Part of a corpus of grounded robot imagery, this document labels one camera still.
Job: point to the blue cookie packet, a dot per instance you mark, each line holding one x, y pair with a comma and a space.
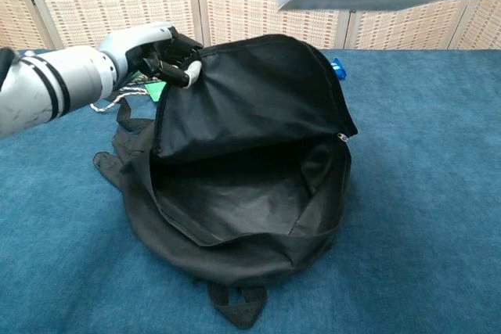
339, 68

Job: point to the blue felt table cover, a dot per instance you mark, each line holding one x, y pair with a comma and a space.
422, 193

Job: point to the woven bamboo folding screen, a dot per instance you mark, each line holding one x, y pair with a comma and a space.
242, 1

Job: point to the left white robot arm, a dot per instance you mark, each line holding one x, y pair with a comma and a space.
51, 83

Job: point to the green flat packet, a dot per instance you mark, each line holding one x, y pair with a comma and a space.
154, 91

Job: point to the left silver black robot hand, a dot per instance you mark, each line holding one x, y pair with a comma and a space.
141, 46

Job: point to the black fabric backpack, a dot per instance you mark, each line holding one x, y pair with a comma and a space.
250, 115

